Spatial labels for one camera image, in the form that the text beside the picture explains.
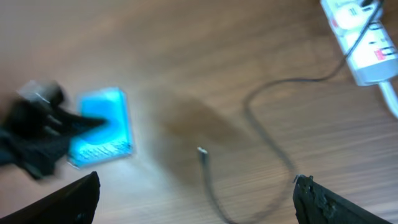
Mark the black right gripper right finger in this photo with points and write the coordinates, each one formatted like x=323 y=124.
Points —
x=315 y=204

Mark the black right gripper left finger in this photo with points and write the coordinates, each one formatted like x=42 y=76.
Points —
x=75 y=203

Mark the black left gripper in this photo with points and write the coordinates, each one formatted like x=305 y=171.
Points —
x=36 y=131

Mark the blue Galaxy smartphone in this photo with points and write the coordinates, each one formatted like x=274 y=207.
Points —
x=112 y=140

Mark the white power strip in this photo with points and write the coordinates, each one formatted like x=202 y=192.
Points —
x=372 y=56

